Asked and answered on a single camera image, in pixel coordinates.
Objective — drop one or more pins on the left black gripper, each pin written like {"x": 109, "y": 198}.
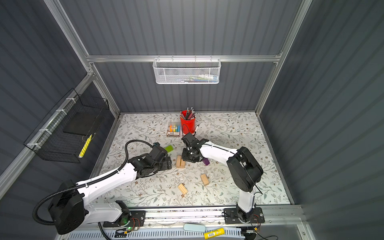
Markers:
{"x": 167, "y": 163}

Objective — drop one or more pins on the yellow ruler in basket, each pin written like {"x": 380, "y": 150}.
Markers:
{"x": 85, "y": 146}

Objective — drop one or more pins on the white wire mesh basket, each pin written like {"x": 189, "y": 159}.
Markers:
{"x": 187, "y": 73}

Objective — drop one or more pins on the yellow glue stick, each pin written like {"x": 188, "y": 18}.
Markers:
{"x": 214, "y": 233}

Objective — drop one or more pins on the light blue eraser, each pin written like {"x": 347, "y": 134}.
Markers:
{"x": 190, "y": 227}

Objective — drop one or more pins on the green block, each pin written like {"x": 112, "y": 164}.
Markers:
{"x": 169, "y": 148}

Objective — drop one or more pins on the white vented cable duct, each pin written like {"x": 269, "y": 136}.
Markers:
{"x": 154, "y": 234}

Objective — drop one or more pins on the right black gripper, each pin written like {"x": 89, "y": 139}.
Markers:
{"x": 184, "y": 156}

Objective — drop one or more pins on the purple block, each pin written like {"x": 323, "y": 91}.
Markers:
{"x": 206, "y": 161}

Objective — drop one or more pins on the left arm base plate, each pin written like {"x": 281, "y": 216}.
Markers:
{"x": 135, "y": 218}

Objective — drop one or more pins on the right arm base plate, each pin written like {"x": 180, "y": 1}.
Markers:
{"x": 231, "y": 216}

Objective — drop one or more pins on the ridged wood block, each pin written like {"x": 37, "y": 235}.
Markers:
{"x": 182, "y": 189}

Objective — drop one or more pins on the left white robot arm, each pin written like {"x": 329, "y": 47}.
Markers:
{"x": 74, "y": 206}

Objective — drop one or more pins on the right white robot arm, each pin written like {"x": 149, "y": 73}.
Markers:
{"x": 245, "y": 170}

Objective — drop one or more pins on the black wire wall basket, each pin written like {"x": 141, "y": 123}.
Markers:
{"x": 63, "y": 135}

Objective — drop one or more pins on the red pencil cup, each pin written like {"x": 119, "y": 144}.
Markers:
{"x": 187, "y": 125}

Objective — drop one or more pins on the clear box coloured chalks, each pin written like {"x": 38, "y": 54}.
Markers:
{"x": 174, "y": 129}

